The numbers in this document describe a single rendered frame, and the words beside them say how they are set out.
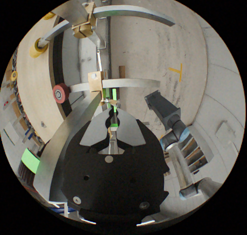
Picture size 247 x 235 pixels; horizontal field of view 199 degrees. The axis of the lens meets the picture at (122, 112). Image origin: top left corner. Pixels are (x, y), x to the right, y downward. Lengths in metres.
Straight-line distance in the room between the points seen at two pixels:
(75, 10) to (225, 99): 2.66
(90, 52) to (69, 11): 0.42
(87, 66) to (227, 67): 2.93
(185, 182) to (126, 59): 1.50
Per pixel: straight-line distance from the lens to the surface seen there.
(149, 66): 1.22
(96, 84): 0.27
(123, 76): 1.05
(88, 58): 0.56
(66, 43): 0.52
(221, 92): 2.63
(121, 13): 0.27
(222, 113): 2.61
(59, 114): 0.39
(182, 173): 0.70
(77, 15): 0.21
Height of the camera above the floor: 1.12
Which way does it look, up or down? 58 degrees down
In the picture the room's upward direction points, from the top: 175 degrees clockwise
